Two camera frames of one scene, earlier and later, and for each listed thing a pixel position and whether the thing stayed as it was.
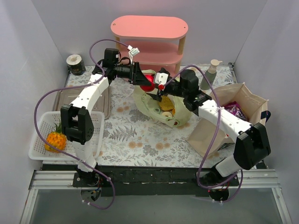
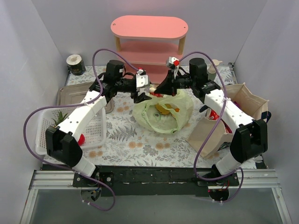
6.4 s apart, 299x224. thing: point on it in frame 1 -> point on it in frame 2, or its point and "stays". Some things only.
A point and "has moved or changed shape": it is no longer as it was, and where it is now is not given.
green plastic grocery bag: x=149 y=106 has moved or changed shape
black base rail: x=146 y=181 stays
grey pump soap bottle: x=209 y=77 stays
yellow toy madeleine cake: x=166 y=103 -> x=161 y=109
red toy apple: x=149 y=88 has moved or changed shape
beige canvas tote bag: x=202 y=134 stays
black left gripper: x=135 y=73 -> x=136 y=94
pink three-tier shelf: x=154 y=42 stays
